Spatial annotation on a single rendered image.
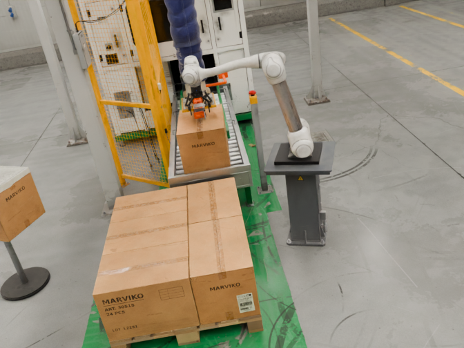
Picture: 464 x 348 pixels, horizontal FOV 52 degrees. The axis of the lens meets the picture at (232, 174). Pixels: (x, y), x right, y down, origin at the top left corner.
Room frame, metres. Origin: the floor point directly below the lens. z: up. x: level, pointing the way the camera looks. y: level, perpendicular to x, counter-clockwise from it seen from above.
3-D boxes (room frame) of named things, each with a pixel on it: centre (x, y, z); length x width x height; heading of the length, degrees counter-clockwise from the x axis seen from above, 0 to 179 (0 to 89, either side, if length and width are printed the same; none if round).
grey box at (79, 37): (4.28, 1.11, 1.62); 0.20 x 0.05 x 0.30; 1
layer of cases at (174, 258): (2.89, 0.47, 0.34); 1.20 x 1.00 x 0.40; 1
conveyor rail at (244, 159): (4.73, -0.12, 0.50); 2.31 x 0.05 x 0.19; 1
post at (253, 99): (4.14, -0.30, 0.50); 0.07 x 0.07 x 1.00; 1
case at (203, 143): (3.91, 0.19, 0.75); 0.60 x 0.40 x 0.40; 179
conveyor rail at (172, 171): (4.72, 0.54, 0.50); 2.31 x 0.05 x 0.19; 1
